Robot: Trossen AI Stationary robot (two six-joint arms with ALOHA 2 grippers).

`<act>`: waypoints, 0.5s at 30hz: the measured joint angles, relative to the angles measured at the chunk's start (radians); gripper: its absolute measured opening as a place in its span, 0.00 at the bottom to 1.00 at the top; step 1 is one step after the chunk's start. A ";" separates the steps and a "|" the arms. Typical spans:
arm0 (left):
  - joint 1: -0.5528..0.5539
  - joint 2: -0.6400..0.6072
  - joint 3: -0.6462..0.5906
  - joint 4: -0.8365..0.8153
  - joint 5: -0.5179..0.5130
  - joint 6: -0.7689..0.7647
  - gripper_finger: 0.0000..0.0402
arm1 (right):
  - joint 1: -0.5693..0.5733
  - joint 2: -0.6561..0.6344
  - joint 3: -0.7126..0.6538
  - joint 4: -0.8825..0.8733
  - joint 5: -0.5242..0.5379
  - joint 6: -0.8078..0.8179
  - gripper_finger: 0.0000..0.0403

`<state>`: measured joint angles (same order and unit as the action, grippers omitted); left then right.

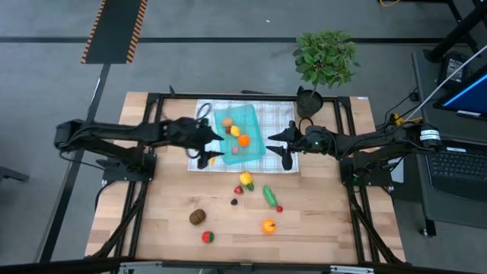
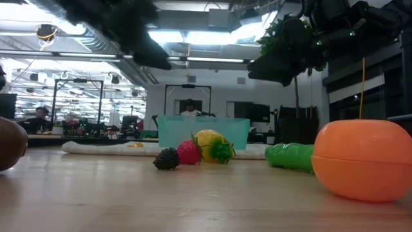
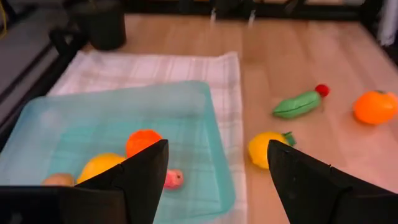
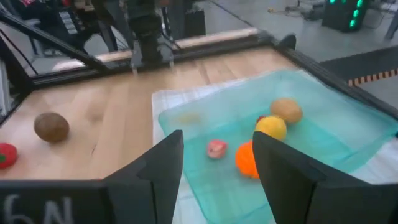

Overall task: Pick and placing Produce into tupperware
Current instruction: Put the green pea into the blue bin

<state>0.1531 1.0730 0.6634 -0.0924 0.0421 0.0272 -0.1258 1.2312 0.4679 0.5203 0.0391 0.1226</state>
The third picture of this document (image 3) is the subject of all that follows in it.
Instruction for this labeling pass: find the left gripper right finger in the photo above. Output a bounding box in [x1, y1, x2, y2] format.
[267, 139, 398, 224]

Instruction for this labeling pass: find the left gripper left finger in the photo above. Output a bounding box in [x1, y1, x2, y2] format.
[74, 139, 170, 224]

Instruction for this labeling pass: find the pink toy peach piece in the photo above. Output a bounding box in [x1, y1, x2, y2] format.
[164, 169, 185, 190]

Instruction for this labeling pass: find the yellow toy lemon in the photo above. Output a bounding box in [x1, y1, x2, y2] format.
[76, 152, 127, 185]

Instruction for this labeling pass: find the orange toy tangerine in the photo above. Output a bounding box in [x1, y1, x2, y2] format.
[125, 129, 163, 159]

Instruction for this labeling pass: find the yellow toy bell pepper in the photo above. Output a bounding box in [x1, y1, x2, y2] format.
[248, 131, 297, 170]

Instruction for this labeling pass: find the tan toy potato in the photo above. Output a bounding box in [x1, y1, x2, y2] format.
[42, 172, 75, 187]

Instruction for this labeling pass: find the green toy cucumber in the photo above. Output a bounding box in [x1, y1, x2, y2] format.
[272, 90, 322, 120]

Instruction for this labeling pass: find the small red toy cherry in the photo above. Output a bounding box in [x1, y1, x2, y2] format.
[314, 83, 331, 98]

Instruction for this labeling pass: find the teal translucent plastic container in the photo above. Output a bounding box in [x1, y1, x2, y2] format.
[0, 80, 236, 223]

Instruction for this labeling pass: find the orange toy fruit with stem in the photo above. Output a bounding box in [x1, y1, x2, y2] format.
[353, 90, 398, 126]

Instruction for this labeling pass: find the white plaid cloth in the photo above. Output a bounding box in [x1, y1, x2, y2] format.
[46, 51, 249, 224]

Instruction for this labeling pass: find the black plant pot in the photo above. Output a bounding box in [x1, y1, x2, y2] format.
[70, 0, 127, 52]

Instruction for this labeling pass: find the black metal table frame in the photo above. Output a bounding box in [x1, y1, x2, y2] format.
[0, 0, 398, 150]

